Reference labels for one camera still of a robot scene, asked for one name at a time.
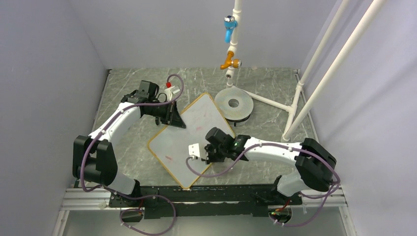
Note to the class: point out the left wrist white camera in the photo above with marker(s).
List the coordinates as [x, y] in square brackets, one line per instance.
[171, 91]

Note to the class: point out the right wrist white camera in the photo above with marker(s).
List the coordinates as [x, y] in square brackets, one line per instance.
[194, 151]

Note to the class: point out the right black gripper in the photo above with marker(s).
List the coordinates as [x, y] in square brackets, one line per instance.
[209, 158]

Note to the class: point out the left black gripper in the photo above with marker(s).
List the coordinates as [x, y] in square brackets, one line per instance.
[175, 119]

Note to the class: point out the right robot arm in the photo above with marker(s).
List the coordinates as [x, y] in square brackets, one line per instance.
[313, 164]

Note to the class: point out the wrist white camera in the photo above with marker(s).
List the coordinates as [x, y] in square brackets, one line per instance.
[171, 91]
[194, 151]

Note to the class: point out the yellow-framed whiteboard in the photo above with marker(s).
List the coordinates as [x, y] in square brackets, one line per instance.
[170, 145]

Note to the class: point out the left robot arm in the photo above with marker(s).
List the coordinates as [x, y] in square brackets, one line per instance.
[93, 155]

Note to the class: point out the white PVC pipe frame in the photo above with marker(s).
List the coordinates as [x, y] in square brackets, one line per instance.
[294, 121]

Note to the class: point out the white perforated disc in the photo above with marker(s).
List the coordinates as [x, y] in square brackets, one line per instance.
[235, 105]

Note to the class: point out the blue valve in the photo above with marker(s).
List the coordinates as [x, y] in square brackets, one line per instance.
[230, 24]

